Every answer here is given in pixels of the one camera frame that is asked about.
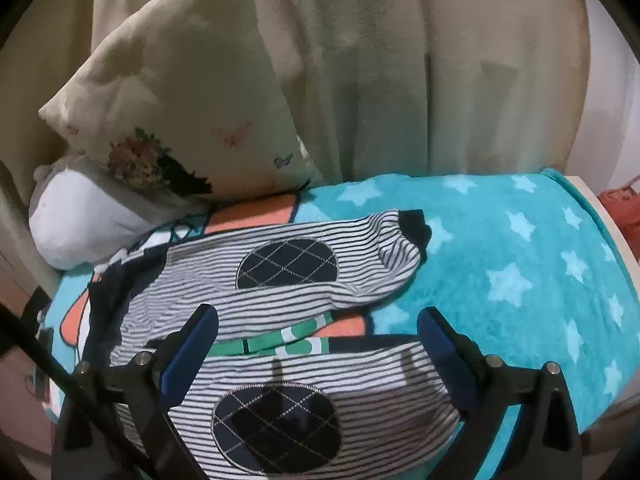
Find striped navy patched pants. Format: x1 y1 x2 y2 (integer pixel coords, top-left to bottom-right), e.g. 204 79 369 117
82 209 460 479

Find teal cartoon star blanket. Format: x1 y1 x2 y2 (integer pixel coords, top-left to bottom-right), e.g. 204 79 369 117
42 169 639 434

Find white grey plush pillow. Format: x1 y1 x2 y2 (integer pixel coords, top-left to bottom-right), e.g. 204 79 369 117
28 155 207 270

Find red cloth item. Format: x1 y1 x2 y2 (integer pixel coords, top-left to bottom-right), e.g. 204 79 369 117
598 176 640 259

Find cream floral butterfly pillow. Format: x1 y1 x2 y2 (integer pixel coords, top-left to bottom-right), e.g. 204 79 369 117
39 0 321 202

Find beige curtain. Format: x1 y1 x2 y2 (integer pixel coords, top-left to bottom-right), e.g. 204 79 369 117
1 0 589 289

